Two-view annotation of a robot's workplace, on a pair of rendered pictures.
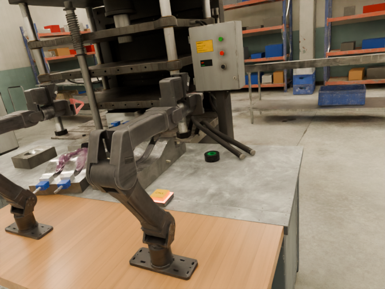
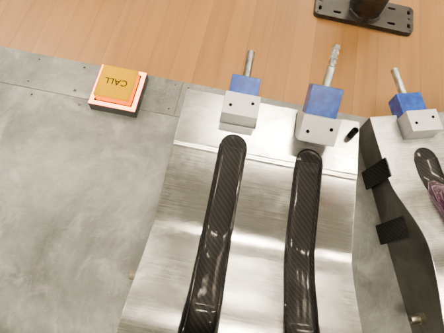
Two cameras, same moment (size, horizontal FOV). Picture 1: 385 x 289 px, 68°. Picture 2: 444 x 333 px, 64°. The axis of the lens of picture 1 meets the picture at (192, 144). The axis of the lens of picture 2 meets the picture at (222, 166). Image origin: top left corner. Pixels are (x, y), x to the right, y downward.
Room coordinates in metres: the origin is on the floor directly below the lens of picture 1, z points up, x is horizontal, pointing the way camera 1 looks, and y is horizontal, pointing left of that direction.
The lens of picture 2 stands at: (1.40, 0.20, 1.34)
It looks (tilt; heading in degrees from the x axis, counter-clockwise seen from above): 68 degrees down; 154
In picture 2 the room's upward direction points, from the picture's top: 11 degrees clockwise
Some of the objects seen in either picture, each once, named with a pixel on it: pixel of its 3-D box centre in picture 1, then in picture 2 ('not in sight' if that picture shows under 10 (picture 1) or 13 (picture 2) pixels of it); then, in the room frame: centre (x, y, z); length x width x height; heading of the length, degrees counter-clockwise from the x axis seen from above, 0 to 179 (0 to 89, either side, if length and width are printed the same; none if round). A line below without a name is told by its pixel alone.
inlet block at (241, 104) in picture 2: not in sight; (244, 86); (1.12, 0.34, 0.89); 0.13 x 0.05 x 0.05; 154
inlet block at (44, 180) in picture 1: (41, 186); not in sight; (1.21, 0.71, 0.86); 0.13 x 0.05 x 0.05; 171
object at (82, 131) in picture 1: (142, 124); not in sight; (2.44, 0.41, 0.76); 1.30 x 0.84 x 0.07; 64
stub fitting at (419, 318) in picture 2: not in sight; (417, 318); (1.49, 0.48, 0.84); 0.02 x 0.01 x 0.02; 81
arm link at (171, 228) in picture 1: (157, 231); not in sight; (0.68, 0.13, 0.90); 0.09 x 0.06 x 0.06; 62
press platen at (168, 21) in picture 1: (128, 41); not in sight; (2.43, 0.40, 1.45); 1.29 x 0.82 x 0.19; 64
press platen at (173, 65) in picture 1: (134, 73); not in sight; (2.43, 0.39, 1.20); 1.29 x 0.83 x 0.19; 64
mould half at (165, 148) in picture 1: (142, 156); (245, 279); (1.38, 0.27, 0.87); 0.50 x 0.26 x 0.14; 154
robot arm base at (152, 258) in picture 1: (160, 252); not in sight; (0.67, 0.13, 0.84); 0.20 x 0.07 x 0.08; 62
